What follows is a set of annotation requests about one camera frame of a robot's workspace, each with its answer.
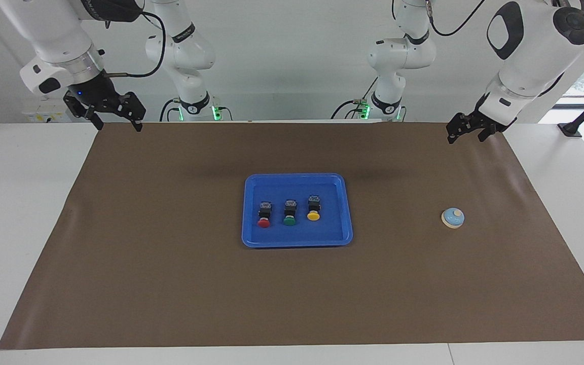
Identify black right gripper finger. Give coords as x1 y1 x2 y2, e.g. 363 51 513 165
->
63 94 104 131
119 92 147 133

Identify yellow push button switch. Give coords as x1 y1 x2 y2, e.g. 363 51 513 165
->
306 195 322 222

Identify red push button switch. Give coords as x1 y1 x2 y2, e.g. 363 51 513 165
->
257 202 273 229

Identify green push button switch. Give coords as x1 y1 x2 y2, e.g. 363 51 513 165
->
282 200 298 227

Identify light blue call bell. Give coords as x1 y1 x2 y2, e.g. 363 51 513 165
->
441 207 465 230

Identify blue plastic tray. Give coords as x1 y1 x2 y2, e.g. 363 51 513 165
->
241 173 354 248

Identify brown table mat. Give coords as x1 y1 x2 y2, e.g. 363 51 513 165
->
0 122 584 350

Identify black right base cables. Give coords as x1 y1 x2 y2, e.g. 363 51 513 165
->
159 98 233 123

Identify black base cables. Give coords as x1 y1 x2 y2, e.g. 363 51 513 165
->
159 98 233 123
330 76 375 121

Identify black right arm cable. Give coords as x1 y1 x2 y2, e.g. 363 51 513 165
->
100 0 167 79

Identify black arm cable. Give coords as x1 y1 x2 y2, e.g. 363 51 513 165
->
100 0 167 79
425 0 488 38

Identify white wall socket box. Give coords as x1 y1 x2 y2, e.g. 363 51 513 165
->
22 98 72 124

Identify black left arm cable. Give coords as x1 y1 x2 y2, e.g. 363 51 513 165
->
425 0 488 38

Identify black left base cables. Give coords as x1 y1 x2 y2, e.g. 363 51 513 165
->
330 76 375 121

